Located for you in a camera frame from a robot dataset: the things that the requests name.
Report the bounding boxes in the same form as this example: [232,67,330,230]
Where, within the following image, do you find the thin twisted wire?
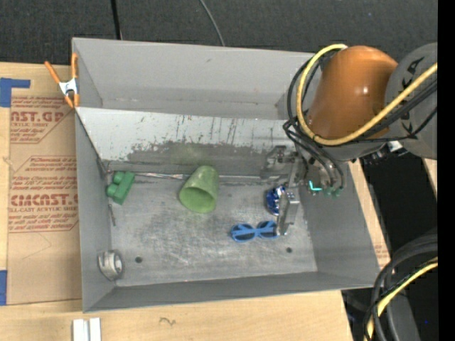
[134,170,186,181]

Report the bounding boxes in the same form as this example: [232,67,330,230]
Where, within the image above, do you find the grey metal bin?
[70,36,382,314]

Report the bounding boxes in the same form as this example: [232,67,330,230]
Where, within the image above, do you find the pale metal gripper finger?
[277,190,301,237]
[260,146,296,181]

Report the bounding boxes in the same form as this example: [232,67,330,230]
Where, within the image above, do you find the black cylinder on white bracket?
[360,139,408,165]

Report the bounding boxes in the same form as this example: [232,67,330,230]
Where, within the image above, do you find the blue and white crumpled packet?
[264,185,287,216]

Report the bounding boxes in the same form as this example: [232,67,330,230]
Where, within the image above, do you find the green plastic cup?
[178,165,220,215]

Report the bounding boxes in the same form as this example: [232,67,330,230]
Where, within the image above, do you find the brown cardboard board red print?
[0,61,394,307]

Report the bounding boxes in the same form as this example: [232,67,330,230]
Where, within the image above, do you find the grey tape roll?
[96,249,126,281]

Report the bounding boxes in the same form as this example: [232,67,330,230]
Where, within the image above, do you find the blue sunglasses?
[230,220,280,243]

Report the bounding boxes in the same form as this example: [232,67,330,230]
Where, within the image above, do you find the green toy building block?
[105,170,137,206]

